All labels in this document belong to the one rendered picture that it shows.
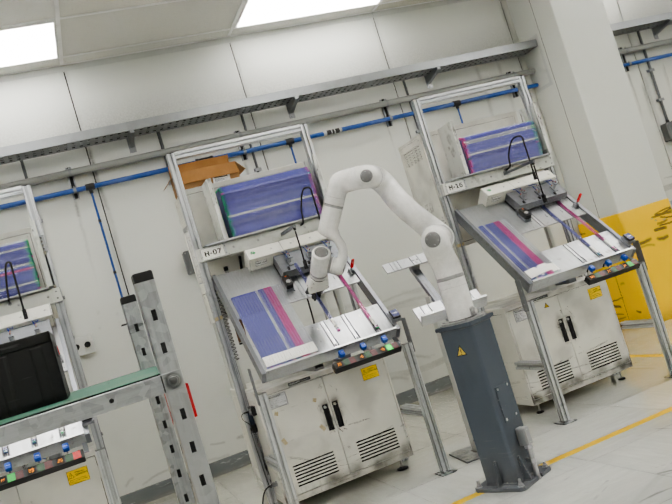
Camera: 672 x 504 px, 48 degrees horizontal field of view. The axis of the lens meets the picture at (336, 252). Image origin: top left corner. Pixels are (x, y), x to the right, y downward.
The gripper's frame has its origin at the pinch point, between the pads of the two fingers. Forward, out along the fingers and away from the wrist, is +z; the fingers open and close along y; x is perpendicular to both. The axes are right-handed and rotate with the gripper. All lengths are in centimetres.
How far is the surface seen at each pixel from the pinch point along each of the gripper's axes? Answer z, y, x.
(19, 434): -184, 117, 132
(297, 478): 64, 29, 55
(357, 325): 9.0, -14.6, 17.2
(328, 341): 8.4, 2.3, 20.9
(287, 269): 10.2, 3.0, -27.3
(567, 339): 54, -140, 41
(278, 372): 8.3, 30.2, 28.0
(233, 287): 16.9, 30.4, -30.9
